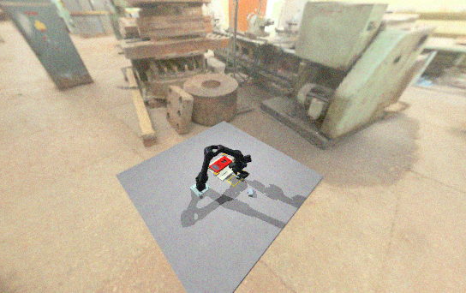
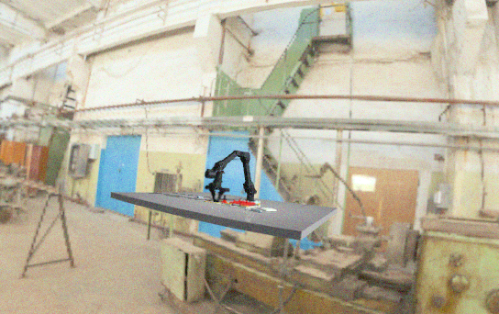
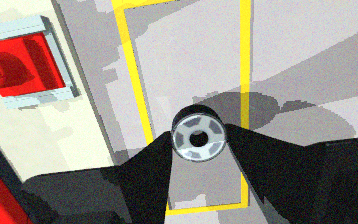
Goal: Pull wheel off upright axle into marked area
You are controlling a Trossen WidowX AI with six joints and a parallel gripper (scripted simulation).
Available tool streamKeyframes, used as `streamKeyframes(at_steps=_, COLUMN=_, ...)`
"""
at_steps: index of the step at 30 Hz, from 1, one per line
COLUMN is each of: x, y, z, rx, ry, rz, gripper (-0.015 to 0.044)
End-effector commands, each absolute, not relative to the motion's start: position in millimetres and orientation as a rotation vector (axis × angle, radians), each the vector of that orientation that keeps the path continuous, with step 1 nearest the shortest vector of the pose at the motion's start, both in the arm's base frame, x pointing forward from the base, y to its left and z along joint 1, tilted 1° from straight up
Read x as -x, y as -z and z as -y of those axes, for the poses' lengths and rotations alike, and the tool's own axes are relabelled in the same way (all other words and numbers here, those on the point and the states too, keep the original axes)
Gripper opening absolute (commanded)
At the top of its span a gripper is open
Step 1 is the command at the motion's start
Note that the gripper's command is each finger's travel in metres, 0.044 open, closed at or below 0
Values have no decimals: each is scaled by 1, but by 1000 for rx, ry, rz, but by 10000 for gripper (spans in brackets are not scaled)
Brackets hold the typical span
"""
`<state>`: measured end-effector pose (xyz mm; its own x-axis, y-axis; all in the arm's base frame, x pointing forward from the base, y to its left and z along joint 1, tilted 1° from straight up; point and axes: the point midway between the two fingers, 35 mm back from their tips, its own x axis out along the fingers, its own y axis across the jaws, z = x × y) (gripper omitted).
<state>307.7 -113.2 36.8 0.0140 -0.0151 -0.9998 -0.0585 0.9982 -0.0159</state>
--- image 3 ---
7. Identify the black and silver wheel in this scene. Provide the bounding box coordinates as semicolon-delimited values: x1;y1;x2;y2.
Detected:
171;104;227;162

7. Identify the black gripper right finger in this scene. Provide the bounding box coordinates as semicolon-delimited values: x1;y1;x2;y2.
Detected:
224;123;358;224

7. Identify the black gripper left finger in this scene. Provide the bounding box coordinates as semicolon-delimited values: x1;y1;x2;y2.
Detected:
21;131;173;224

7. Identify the yellow rectangular outline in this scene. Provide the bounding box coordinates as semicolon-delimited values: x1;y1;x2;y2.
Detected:
111;0;250;215

